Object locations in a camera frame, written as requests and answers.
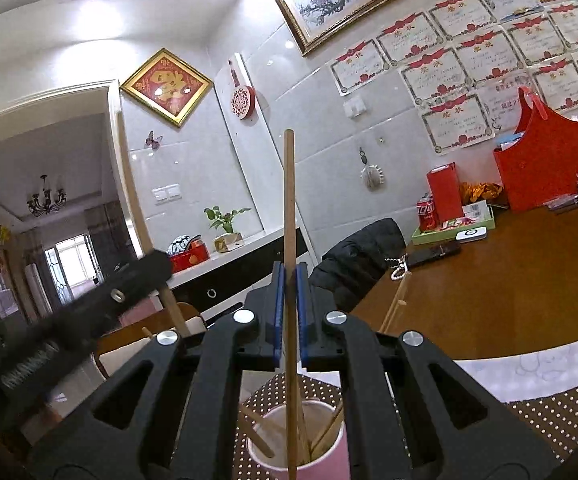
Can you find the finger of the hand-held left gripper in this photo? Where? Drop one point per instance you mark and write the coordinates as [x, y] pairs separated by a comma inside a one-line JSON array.
[[119, 295]]

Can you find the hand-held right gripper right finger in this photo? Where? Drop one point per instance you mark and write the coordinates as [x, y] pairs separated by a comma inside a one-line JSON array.
[[301, 310]]

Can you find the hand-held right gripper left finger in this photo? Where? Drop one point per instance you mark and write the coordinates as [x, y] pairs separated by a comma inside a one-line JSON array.
[[279, 310]]

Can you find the long wooden chopstick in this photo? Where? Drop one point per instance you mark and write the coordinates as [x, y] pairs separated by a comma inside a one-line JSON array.
[[134, 200], [289, 200]]

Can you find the group of wooden chopsticks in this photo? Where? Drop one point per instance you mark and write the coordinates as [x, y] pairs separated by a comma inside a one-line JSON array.
[[256, 430]]

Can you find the pink cup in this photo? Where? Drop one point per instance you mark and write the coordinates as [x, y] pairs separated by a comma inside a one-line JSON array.
[[314, 472]]

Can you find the wooden dining chair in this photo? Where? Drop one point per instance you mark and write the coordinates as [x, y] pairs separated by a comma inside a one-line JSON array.
[[119, 340]]

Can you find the white black sideboard cabinet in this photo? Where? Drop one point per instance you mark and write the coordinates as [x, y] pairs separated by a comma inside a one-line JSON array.
[[249, 270]]

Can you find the balcony glass door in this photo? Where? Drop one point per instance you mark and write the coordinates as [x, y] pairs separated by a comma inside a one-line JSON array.
[[69, 270]]

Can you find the dark window curtain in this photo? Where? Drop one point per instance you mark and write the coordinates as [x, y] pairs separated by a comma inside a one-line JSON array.
[[104, 240]]

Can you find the beige chair cushion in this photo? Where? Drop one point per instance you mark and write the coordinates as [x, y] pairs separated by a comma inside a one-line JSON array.
[[114, 360]]

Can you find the black jacket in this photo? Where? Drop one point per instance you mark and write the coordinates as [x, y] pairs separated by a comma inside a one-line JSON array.
[[359, 260]]

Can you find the red tin box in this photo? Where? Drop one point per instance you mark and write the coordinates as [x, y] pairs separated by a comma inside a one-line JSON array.
[[189, 259]]

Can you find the black white patterned object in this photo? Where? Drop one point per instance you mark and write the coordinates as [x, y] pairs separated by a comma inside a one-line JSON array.
[[181, 245]]

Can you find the white standing air conditioner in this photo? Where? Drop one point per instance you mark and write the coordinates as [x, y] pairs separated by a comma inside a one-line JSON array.
[[36, 287]]

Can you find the small potted plant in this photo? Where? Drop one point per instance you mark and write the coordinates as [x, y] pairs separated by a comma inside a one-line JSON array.
[[226, 225]]

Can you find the black chandelier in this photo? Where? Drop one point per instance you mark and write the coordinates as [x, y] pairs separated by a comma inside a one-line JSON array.
[[46, 200]]

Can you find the black phone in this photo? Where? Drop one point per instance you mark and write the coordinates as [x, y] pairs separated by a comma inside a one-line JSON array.
[[434, 254]]

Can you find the green tray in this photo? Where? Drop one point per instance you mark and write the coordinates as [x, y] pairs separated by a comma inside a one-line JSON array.
[[429, 236]]

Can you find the hanging white ornament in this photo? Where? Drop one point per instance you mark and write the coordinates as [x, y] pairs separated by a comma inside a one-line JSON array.
[[371, 175]]

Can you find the red soda can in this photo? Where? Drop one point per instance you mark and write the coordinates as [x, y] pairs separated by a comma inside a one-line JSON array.
[[428, 215]]

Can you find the tall red box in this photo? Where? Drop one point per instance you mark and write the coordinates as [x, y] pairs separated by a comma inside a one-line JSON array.
[[445, 195]]

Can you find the small white device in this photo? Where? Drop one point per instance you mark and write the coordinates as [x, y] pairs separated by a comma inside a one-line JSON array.
[[471, 235]]

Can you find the red gold diamond framed picture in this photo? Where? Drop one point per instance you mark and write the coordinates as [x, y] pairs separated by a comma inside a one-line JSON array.
[[166, 85]]

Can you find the orange snack packets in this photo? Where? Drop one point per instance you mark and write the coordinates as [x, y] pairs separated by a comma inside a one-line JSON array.
[[481, 191]]

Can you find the white table cloth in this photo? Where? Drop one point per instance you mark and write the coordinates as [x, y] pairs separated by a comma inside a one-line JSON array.
[[519, 365]]

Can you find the brown polka dot tablecloth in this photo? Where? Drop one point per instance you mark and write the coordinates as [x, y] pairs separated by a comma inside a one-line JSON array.
[[544, 420]]

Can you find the red gift bag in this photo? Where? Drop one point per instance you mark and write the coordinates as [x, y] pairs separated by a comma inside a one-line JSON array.
[[544, 170]]

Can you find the white light switch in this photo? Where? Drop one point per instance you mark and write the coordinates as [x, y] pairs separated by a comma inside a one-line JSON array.
[[166, 193]]

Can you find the butterfly wall decal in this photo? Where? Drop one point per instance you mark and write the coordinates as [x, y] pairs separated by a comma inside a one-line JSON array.
[[153, 141]]

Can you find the white wall socket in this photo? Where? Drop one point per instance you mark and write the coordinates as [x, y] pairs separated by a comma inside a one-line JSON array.
[[354, 107]]

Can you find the round red wall ornament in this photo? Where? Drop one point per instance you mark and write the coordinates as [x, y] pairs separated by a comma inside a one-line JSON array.
[[242, 100]]

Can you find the group of wall certificates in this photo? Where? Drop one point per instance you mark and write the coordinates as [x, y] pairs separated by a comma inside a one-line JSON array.
[[474, 50]]

